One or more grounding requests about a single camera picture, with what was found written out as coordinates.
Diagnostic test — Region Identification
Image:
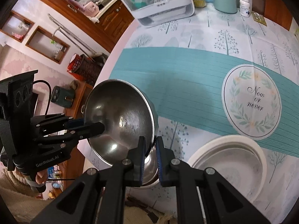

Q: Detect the white floral ceramic plate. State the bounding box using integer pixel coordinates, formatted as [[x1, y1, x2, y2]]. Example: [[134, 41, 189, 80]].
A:
[[188, 135, 267, 202]]

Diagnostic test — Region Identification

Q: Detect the large stainless steel bowl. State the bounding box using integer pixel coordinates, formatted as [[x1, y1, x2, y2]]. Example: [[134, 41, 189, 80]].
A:
[[84, 79, 159, 166]]

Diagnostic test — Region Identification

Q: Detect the steel bowl pink rim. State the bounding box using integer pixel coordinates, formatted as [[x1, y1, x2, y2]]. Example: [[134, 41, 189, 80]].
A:
[[126, 102, 161, 189]]

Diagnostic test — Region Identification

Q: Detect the cream knit sleeve forearm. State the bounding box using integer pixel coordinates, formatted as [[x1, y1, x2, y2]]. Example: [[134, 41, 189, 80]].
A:
[[1, 167, 53, 223]]

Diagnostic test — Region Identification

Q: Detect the left hand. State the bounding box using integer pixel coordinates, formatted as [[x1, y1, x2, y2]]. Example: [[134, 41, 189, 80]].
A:
[[36, 169, 48, 185]]

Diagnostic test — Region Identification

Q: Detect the wooden side cabinet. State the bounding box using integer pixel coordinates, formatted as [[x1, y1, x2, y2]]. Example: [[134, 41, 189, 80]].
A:
[[57, 81, 94, 192]]

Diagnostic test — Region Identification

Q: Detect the green power adapter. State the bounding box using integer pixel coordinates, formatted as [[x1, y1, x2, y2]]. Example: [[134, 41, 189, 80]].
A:
[[51, 86, 75, 108]]

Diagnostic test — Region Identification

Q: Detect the dark woven basket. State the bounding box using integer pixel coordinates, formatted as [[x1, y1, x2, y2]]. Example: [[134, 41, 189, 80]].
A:
[[67, 54, 102, 86]]

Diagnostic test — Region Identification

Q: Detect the tree patterned tablecloth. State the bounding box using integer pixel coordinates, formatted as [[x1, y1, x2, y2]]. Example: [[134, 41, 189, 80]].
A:
[[97, 4, 298, 223]]

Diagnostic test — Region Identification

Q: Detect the clear white storage box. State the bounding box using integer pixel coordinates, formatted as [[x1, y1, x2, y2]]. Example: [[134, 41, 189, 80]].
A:
[[121, 0, 195, 27]]

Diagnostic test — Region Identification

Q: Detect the green tissue pack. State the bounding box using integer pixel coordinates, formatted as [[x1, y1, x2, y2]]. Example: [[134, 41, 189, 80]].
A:
[[295, 28, 299, 40]]

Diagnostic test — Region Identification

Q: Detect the gold blister pill pack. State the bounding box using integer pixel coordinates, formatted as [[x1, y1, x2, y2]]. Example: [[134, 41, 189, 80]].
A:
[[251, 12, 267, 26]]

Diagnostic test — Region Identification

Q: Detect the white pill bottle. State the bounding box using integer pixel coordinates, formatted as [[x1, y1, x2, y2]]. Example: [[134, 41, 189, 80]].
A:
[[240, 0, 250, 17]]

